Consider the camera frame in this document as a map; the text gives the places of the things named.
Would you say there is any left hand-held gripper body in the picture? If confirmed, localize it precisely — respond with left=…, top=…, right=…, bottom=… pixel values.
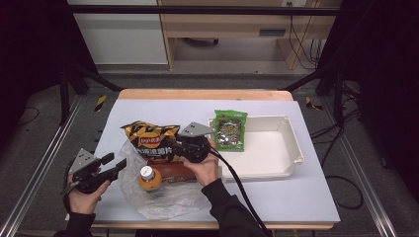
left=62, top=147, right=119, bottom=196

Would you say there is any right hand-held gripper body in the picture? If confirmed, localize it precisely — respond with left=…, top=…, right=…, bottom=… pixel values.
left=177, top=121, right=216, bottom=164

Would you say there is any brown snack packet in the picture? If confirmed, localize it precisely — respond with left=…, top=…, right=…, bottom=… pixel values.
left=147, top=160, right=199, bottom=184

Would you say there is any orange black chips bag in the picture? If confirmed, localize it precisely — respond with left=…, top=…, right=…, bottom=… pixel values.
left=120, top=120, right=182, bottom=164

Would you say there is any orange juice bottle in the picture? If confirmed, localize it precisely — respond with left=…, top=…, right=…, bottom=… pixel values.
left=137, top=165, right=163, bottom=193

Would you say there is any green snack packet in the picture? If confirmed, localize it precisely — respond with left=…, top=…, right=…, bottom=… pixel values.
left=212, top=109, right=249, bottom=152

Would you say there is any clear plastic bag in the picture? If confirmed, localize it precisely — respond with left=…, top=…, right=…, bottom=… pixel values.
left=118, top=139, right=215, bottom=221

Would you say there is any white plastic tray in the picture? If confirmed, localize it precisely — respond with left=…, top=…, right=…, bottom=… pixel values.
left=207, top=115, right=304, bottom=182

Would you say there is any person's right hand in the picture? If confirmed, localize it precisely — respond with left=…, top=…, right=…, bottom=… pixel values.
left=180, top=137, right=221, bottom=188

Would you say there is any person's left hand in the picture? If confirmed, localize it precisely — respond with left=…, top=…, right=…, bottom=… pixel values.
left=67, top=174, right=112, bottom=215

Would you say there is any yellow black floor tape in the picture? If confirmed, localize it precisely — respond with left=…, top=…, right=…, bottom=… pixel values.
left=304, top=96, right=324, bottom=112
left=94, top=95, right=108, bottom=113

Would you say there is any black metal stand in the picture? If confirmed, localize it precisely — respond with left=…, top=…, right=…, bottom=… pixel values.
left=58, top=62, right=125, bottom=126
left=281, top=63, right=345, bottom=127

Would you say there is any white cabinet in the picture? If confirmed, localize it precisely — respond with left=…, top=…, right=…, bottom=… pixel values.
left=67, top=0, right=169, bottom=65

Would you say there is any light wooden desk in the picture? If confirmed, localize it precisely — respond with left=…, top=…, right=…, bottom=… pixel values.
left=157, top=0, right=342, bottom=71

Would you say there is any black metal crossbar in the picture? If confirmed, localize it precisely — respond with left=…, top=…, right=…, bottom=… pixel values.
left=67, top=4, right=342, bottom=17

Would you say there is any black curtain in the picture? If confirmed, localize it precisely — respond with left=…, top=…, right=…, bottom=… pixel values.
left=324, top=0, right=419, bottom=192
left=0, top=0, right=98, bottom=149

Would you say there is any white power socket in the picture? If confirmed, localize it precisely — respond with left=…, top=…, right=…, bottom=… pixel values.
left=281, top=0, right=308, bottom=8

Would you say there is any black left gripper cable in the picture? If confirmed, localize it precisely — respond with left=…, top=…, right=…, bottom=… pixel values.
left=61, top=162, right=75, bottom=213

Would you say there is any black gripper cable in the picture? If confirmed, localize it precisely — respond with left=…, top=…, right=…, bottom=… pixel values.
left=61, top=162, right=75, bottom=213
left=209, top=146, right=275, bottom=237

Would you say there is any aluminium floor rail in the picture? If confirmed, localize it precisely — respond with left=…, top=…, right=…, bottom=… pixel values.
left=320, top=97, right=399, bottom=237
left=0, top=95, right=85, bottom=237

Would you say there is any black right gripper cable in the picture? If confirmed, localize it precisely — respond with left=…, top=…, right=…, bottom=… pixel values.
left=209, top=146, right=275, bottom=237

